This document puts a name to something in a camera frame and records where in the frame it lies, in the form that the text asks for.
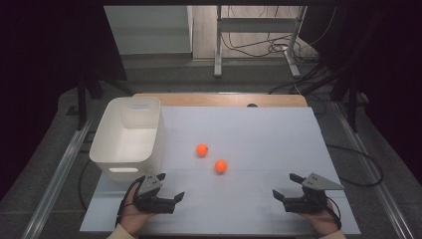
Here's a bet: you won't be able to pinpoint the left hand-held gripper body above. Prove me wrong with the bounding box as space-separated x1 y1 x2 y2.
133 171 176 215

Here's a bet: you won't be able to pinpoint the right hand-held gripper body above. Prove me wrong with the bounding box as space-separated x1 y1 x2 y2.
283 172 345 214

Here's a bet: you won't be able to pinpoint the white plastic bin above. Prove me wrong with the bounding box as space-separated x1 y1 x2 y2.
89 96 166 182

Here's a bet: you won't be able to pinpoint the orange ball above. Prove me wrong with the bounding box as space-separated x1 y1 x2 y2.
195 143 209 158
214 159 229 174

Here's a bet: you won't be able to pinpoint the person's right hand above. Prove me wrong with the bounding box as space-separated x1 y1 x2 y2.
298 198 341 237

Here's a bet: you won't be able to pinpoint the person's left hand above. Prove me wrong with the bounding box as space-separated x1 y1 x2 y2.
117 183 157 237

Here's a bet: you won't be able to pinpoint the white table sheet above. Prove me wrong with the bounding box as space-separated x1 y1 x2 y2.
80 105 362 236

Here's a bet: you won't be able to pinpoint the black stand legs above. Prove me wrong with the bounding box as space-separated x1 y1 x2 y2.
329 74 370 133
67 71 134 131

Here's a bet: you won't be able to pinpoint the wooden table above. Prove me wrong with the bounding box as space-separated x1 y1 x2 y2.
132 93 309 109

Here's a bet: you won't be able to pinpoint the white cabinet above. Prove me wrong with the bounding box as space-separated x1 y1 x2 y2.
104 5 194 56

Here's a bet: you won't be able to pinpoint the grey metal stand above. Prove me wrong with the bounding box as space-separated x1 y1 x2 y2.
213 5 309 80

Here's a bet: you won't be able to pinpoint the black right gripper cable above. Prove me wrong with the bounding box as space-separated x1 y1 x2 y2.
325 196 343 231

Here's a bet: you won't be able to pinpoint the aluminium floor rail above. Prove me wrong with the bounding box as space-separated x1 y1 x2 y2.
332 101 416 239
20 119 95 239

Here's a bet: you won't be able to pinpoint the black floor cable loop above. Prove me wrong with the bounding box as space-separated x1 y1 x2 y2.
325 143 384 187

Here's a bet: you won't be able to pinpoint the thick black floor cables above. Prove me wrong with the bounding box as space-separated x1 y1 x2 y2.
268 62 336 96

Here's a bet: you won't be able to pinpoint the tangled floor cables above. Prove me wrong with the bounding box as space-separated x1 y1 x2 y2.
221 5 321 65

